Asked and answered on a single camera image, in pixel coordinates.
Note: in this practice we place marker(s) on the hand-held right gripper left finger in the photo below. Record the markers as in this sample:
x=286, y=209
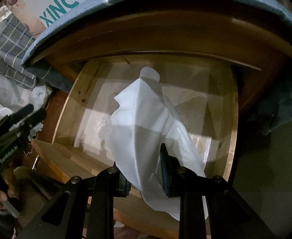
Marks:
x=123, y=184

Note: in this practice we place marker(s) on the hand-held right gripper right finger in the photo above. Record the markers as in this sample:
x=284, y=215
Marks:
x=166, y=176

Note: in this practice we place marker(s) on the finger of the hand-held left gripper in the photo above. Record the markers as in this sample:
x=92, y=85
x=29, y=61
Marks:
x=31, y=120
x=19, y=114

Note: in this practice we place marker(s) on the white underwear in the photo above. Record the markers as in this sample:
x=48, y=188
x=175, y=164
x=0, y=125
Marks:
x=141, y=129

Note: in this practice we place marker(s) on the wooden drawer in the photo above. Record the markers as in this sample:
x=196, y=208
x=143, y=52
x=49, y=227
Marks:
x=91, y=92

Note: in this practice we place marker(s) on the crumpled white cloth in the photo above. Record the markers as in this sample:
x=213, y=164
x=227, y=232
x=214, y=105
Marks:
x=9, y=97

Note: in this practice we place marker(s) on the grey plaid cloth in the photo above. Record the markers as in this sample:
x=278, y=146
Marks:
x=9, y=44

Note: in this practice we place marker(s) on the grey flat board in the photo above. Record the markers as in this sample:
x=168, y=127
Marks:
x=273, y=179

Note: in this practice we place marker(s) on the dark plaid cloth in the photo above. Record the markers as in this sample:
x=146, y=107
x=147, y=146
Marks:
x=280, y=109

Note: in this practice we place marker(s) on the brown wooden cabinet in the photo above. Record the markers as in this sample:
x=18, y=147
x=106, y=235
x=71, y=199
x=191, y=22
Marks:
x=161, y=34

